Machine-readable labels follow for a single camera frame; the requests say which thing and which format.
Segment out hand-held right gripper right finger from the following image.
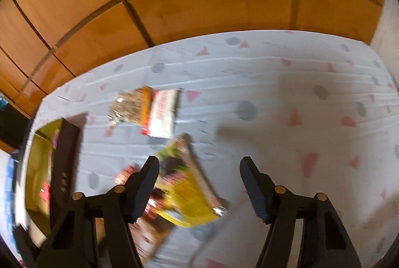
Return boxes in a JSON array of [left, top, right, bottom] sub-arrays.
[[239, 156, 362, 268]]

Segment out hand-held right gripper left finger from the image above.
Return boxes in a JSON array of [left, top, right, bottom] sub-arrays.
[[36, 156, 160, 268]]

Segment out yellow snack packet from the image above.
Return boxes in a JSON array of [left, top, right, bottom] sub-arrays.
[[154, 133, 229, 229]]

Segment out red and white snack packet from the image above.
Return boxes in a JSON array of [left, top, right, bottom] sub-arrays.
[[140, 88, 182, 139]]

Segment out gold metal tin box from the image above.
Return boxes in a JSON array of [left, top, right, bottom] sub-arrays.
[[23, 114, 89, 248]]

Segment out clear nut snack packet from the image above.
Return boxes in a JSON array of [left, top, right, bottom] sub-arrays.
[[107, 86, 154, 129]]

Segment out small red candy bar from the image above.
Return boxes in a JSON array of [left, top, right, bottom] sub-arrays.
[[114, 163, 141, 186]]

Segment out patterned white tablecloth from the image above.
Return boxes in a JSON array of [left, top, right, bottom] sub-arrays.
[[31, 30, 399, 268]]

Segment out wooden wardrobe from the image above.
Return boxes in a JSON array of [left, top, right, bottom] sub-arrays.
[[0, 0, 389, 117]]

